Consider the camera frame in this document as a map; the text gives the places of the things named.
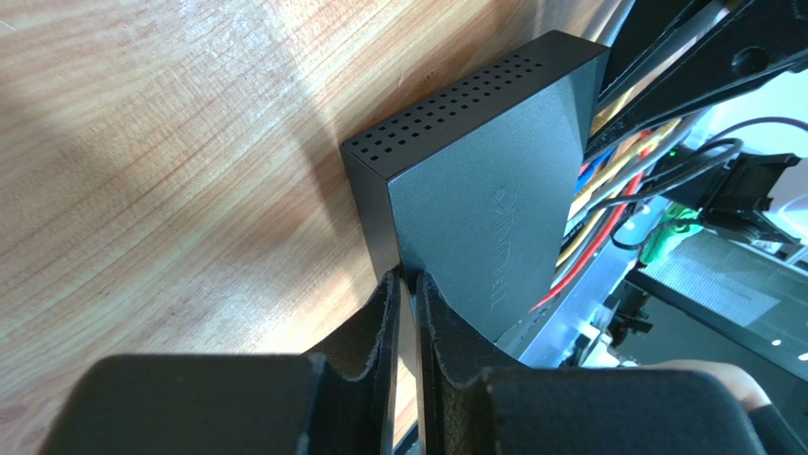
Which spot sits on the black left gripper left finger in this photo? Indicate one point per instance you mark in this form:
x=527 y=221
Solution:
x=338 y=397

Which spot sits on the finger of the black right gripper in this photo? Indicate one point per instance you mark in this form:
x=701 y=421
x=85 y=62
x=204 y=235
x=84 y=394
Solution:
x=749 y=44
x=651 y=33

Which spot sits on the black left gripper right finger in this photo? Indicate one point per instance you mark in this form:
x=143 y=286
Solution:
x=476 y=399

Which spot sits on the black network switch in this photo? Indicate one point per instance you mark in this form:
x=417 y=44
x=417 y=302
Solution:
x=474 y=183

